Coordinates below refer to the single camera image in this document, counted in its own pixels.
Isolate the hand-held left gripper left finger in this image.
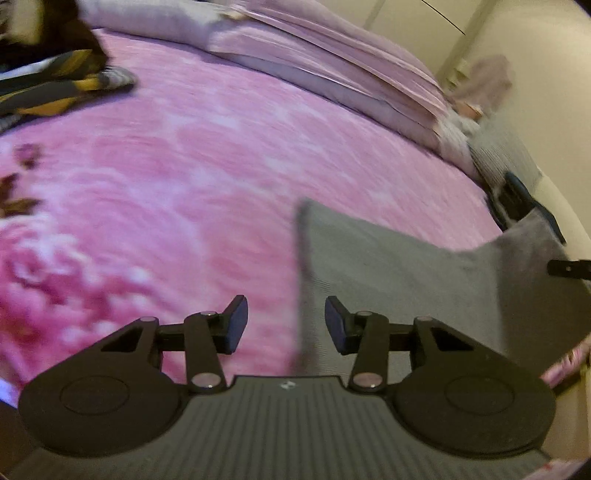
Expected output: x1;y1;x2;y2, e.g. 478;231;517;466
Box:
100;294;249;394

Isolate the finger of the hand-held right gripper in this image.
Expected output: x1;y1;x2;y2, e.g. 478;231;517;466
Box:
547;259;591;280

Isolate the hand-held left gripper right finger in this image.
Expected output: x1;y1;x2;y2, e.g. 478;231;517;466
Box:
324;294;472;394

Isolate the grey garment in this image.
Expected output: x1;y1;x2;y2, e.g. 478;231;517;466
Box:
295;198;591;386

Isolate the black chair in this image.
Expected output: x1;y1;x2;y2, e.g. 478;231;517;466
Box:
488;171;567;244

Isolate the pale grey cloth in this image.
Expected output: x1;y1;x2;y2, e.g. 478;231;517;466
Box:
438;113;543;188

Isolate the pink rose print blanket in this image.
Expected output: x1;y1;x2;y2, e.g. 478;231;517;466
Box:
0;27;591;467

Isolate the pink hanging cloth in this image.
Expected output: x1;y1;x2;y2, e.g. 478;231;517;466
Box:
455;54;516;118

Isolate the lilac pillow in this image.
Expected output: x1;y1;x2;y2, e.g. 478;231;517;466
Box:
203;0;465;151

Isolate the black and white striped sock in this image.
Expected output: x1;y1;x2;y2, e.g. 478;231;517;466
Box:
97;65;138;92

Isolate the black and yellow striped garment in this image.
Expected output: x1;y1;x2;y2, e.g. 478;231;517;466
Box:
0;0;114;130

